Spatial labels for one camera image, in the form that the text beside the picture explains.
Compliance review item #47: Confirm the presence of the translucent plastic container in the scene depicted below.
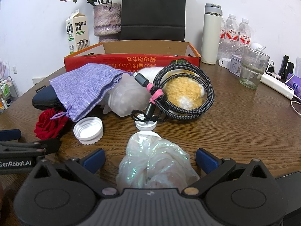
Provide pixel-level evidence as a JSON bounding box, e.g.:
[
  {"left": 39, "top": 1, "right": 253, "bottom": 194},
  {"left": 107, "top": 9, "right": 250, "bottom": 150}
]
[{"left": 101, "top": 75, "right": 153, "bottom": 118}]

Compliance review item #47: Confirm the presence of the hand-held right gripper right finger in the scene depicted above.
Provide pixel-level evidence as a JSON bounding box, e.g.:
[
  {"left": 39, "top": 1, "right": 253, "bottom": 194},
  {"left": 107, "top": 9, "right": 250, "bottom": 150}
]
[{"left": 182, "top": 148, "right": 275, "bottom": 198}]

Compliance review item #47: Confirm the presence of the yellow white plush toy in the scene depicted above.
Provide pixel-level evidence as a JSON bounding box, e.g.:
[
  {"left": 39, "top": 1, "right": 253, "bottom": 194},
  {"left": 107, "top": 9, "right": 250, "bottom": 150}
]
[{"left": 138, "top": 67, "right": 207, "bottom": 110}]

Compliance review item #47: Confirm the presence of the black phone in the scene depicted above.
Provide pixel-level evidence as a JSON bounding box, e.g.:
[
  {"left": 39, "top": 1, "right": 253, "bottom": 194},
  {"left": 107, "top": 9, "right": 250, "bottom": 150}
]
[{"left": 275, "top": 171, "right": 301, "bottom": 226}]

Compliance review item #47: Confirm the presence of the wooden desk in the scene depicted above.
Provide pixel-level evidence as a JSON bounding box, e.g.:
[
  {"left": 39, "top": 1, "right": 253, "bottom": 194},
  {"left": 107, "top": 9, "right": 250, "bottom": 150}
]
[{"left": 0, "top": 44, "right": 301, "bottom": 226}]

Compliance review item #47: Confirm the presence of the iridescent plastic bag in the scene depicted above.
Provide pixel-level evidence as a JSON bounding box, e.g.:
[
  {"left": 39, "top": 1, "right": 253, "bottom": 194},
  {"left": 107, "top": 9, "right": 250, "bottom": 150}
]
[{"left": 116, "top": 132, "right": 200, "bottom": 189}]

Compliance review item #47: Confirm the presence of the white green milk carton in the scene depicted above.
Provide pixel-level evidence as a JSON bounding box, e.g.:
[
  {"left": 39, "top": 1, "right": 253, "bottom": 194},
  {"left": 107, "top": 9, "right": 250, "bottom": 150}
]
[{"left": 65, "top": 9, "right": 91, "bottom": 54}]

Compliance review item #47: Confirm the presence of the white charger adapter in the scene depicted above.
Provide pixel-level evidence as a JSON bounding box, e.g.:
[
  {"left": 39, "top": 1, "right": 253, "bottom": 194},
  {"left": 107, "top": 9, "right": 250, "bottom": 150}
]
[{"left": 219, "top": 58, "right": 232, "bottom": 69}]

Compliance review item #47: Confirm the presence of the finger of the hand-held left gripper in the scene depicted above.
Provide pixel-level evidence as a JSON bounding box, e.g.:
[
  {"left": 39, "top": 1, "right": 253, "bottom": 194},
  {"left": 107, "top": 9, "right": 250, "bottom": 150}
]
[
  {"left": 0, "top": 137, "right": 61, "bottom": 157},
  {"left": 0, "top": 129, "right": 21, "bottom": 142}
]

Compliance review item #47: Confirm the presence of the clear water bottle red label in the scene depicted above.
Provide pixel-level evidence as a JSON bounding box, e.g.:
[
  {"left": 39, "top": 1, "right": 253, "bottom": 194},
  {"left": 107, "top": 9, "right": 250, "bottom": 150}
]
[
  {"left": 236, "top": 18, "right": 251, "bottom": 50},
  {"left": 220, "top": 14, "right": 237, "bottom": 60}
]

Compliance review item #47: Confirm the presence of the metal storage cart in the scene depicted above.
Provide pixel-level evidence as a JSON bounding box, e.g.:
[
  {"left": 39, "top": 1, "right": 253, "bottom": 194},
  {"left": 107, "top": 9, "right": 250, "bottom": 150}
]
[{"left": 0, "top": 60, "right": 19, "bottom": 113}]

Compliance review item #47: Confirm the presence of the white ribbed jar lid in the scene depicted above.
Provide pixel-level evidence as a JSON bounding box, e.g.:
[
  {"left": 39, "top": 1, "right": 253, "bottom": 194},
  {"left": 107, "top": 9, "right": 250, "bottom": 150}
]
[{"left": 73, "top": 117, "right": 104, "bottom": 145}]

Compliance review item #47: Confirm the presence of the dark blue zip case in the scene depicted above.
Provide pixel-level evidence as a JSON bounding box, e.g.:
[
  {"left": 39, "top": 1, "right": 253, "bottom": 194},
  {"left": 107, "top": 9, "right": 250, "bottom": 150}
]
[{"left": 32, "top": 85, "right": 60, "bottom": 111}]

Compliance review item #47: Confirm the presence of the white thermos bottle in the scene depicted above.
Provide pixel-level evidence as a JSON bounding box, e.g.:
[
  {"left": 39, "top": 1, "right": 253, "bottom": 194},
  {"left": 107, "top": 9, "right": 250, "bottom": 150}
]
[{"left": 201, "top": 3, "right": 223, "bottom": 65}]

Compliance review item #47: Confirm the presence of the small white tin box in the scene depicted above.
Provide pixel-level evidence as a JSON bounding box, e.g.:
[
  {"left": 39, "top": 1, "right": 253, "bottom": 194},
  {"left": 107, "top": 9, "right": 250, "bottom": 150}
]
[{"left": 229, "top": 54, "right": 242, "bottom": 77}]

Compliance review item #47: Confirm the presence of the red artificial rose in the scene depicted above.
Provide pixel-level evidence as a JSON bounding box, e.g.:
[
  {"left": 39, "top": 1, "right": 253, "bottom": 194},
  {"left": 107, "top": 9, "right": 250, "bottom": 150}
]
[{"left": 33, "top": 108, "right": 70, "bottom": 140}]

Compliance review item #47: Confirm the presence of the purple textured vase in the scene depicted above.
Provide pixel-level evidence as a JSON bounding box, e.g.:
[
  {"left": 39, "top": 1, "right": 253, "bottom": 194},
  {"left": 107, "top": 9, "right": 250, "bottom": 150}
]
[{"left": 93, "top": 3, "right": 122, "bottom": 43}]

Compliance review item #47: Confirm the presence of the small white screw cap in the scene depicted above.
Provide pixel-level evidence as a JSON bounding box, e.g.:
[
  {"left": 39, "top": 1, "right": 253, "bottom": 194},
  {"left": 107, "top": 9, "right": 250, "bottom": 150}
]
[{"left": 135, "top": 114, "right": 157, "bottom": 131}]

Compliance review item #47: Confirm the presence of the purple linen drawstring pouch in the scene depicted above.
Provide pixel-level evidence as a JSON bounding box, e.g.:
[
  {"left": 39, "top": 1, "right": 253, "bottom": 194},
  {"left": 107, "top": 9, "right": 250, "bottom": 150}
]
[{"left": 49, "top": 63, "right": 124, "bottom": 123}]

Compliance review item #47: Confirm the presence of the black white braided cable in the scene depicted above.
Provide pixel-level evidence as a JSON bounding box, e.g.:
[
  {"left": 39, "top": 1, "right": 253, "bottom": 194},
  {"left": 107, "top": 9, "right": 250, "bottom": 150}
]
[{"left": 133, "top": 60, "right": 215, "bottom": 123}]

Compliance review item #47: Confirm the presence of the purple tissue pack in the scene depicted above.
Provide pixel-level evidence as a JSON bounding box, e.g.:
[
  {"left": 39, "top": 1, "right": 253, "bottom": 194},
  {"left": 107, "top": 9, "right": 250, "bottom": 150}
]
[{"left": 286, "top": 73, "right": 301, "bottom": 95}]

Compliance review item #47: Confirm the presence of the white round desk fan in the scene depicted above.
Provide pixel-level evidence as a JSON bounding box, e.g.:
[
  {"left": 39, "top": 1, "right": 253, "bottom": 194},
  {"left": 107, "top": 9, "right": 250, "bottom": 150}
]
[{"left": 250, "top": 42, "right": 266, "bottom": 52}]

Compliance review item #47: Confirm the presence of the smooth white round lid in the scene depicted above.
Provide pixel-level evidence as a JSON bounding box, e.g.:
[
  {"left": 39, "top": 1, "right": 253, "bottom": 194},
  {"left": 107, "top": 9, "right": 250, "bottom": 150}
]
[{"left": 131, "top": 131, "right": 162, "bottom": 140}]

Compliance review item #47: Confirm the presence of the black chair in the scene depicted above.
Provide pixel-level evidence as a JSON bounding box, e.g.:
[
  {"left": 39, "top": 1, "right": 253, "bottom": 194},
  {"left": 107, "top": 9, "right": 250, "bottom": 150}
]
[{"left": 119, "top": 0, "right": 186, "bottom": 42}]

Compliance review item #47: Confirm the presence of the red cardboard box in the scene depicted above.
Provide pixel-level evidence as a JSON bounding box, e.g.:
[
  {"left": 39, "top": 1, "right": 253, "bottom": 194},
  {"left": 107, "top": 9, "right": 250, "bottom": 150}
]
[{"left": 63, "top": 40, "right": 202, "bottom": 74}]

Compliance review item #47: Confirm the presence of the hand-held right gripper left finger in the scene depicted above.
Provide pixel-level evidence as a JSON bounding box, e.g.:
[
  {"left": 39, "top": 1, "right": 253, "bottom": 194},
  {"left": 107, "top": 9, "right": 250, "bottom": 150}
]
[{"left": 27, "top": 148, "right": 119, "bottom": 198}]

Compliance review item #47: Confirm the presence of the clear glass cup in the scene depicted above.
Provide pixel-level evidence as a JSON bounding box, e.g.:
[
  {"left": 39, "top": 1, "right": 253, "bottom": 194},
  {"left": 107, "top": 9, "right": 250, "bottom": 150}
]
[{"left": 239, "top": 46, "right": 270, "bottom": 90}]

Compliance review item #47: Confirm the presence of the black cosmetic bottle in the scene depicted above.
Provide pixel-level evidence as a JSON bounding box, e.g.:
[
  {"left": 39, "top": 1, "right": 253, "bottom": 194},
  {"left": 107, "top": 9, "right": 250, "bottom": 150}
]
[
  {"left": 286, "top": 62, "right": 295, "bottom": 80},
  {"left": 279, "top": 55, "right": 289, "bottom": 78}
]

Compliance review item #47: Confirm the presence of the white power strip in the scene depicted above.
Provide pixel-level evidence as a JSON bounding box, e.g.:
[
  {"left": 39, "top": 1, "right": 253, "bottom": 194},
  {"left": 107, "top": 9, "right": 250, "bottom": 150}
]
[{"left": 260, "top": 73, "right": 295, "bottom": 100}]

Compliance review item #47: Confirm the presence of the thin black cord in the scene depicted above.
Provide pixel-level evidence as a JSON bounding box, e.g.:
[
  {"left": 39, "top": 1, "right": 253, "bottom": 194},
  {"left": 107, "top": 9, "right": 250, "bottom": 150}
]
[{"left": 131, "top": 109, "right": 165, "bottom": 124}]

